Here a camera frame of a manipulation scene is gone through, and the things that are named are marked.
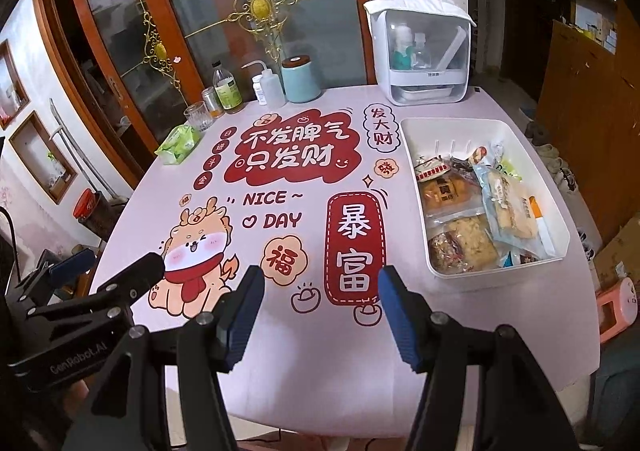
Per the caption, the red bucket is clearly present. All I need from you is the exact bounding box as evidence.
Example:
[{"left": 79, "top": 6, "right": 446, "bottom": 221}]
[{"left": 73, "top": 189, "right": 102, "bottom": 220}]

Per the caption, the small metal lid jar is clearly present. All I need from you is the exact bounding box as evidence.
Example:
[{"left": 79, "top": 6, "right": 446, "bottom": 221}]
[{"left": 201, "top": 87, "right": 225, "bottom": 118}]

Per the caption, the white and red snack packet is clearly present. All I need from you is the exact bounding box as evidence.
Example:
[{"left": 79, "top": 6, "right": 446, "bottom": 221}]
[{"left": 414, "top": 155, "right": 462, "bottom": 182}]

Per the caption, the green tissue pack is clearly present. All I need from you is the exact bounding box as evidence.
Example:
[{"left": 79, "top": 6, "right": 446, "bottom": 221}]
[{"left": 155, "top": 124, "right": 202, "bottom": 165}]

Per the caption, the cardboard box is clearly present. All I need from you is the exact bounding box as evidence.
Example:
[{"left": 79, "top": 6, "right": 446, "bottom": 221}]
[{"left": 591, "top": 213, "right": 640, "bottom": 293}]

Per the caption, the green label glass bottle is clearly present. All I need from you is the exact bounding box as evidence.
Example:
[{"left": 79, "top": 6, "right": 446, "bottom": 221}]
[{"left": 212, "top": 62, "right": 246, "bottom": 113}]

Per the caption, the yellow cake packet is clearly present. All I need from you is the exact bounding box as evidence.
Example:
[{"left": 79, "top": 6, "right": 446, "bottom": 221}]
[{"left": 471, "top": 166, "right": 547, "bottom": 258}]

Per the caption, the pink stool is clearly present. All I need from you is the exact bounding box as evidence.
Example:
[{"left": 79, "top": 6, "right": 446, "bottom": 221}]
[{"left": 595, "top": 277, "right": 639, "bottom": 345}]

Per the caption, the clear drinking glass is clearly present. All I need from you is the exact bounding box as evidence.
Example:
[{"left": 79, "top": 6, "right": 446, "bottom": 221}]
[{"left": 183, "top": 102, "right": 214, "bottom": 132}]

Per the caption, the small gold door ornament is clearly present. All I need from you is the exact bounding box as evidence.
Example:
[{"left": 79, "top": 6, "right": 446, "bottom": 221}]
[{"left": 122, "top": 11, "right": 187, "bottom": 92}]

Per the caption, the clear nut brittle packet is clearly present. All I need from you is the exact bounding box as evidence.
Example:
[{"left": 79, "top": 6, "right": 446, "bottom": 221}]
[{"left": 428, "top": 230, "right": 467, "bottom": 275}]

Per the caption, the white clear-front storage box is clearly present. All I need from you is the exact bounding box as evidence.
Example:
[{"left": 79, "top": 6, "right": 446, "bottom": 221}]
[{"left": 363, "top": 0, "right": 478, "bottom": 106}]

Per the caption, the white and orange bar packet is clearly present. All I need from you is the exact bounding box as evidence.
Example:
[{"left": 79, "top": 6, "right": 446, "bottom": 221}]
[{"left": 527, "top": 196, "right": 557, "bottom": 253}]

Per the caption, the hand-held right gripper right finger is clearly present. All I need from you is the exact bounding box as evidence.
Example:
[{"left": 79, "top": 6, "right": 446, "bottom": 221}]
[{"left": 377, "top": 266, "right": 571, "bottom": 451}]

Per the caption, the large gold door ornament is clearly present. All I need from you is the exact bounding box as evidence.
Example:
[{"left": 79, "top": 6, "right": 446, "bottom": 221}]
[{"left": 185, "top": 0, "right": 357, "bottom": 62}]

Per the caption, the clear yellow bread packet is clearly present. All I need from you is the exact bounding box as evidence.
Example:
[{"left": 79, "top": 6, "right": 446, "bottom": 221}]
[{"left": 419, "top": 175, "right": 475, "bottom": 218}]

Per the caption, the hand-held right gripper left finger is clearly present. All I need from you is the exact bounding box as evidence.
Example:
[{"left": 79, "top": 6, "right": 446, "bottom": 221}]
[{"left": 60, "top": 265, "right": 266, "bottom": 451}]

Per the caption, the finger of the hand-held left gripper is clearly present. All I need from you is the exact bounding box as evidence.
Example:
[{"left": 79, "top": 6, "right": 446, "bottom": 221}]
[
  {"left": 95, "top": 252, "right": 166, "bottom": 304},
  {"left": 47, "top": 248, "right": 97, "bottom": 285}
]

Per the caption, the wooden cabinet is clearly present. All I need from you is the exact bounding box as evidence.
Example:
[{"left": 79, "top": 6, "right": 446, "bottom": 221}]
[{"left": 536, "top": 0, "right": 640, "bottom": 244}]

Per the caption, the white plastic bin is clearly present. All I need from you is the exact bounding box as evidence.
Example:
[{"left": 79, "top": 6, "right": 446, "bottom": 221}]
[{"left": 399, "top": 117, "right": 572, "bottom": 292}]

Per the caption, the wooden picture frame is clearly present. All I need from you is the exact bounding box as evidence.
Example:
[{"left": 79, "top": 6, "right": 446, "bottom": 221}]
[{"left": 9, "top": 110, "right": 79, "bottom": 205}]

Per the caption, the light blue canister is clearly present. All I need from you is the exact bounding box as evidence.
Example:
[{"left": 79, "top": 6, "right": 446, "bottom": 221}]
[{"left": 281, "top": 56, "right": 323, "bottom": 104}]

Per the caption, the wooden framed glass door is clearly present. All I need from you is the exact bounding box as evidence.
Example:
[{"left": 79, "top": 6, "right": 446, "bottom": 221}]
[{"left": 35, "top": 0, "right": 421, "bottom": 182}]

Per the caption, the square yellow crisp packet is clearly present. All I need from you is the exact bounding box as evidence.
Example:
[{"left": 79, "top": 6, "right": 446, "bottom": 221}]
[{"left": 449, "top": 215, "right": 499, "bottom": 273}]

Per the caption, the clear squeeze wash bottle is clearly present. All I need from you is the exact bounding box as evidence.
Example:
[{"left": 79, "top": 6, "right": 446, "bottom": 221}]
[{"left": 241, "top": 60, "right": 286, "bottom": 107}]

